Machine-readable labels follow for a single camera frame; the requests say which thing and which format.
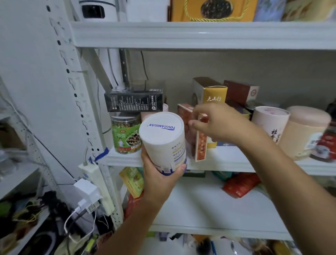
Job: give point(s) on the red canister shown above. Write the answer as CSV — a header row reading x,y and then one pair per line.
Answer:
x,y
325,144

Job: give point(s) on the beige cylinder canister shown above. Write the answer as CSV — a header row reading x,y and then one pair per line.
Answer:
x,y
303,131

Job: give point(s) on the person's right hand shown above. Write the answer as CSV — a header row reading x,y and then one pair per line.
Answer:
x,y
220,122

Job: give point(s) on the small white box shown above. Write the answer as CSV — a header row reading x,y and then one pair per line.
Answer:
x,y
147,9

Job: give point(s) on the tall black and yellow box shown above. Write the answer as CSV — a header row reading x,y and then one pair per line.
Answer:
x,y
134,101

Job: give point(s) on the white and blue canister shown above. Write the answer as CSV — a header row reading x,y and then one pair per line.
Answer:
x,y
162,139

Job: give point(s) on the pink cylinder canister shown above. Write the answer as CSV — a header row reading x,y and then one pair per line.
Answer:
x,y
270,123

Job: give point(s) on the person's left forearm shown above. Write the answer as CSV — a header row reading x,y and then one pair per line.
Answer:
x,y
134,231

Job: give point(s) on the white power strip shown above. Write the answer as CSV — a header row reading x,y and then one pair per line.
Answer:
x,y
99,186

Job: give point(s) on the blue tape strip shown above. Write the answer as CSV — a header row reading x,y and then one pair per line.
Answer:
x,y
99,155

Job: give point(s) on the yellow box white label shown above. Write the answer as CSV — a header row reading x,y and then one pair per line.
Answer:
x,y
210,89

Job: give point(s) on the red pouch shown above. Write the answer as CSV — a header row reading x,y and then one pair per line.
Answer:
x,y
241,185

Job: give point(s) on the clear green label nut jar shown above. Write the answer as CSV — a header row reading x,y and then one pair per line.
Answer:
x,y
126,134

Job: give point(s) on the white security camera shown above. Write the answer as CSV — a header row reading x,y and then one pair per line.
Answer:
x,y
94,9

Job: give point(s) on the red snack packet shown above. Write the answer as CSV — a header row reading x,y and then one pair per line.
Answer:
x,y
131,205

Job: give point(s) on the white power adapter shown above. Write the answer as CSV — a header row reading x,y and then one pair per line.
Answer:
x,y
86,192

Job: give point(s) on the orange patterned box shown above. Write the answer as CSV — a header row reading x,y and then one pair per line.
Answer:
x,y
197,144

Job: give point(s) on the person's left hand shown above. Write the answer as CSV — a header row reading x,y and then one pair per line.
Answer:
x,y
160,186

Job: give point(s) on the white metal shelving unit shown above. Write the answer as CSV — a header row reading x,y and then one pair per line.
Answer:
x,y
210,35

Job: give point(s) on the person's right forearm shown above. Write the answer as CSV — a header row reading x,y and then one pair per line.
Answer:
x,y
294,194

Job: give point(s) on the green snack packet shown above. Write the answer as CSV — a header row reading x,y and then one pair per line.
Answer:
x,y
132,181

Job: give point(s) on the blue glass jar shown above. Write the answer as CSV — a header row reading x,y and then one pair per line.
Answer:
x,y
269,9

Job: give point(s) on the small pink canister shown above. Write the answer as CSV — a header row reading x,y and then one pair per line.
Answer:
x,y
152,113

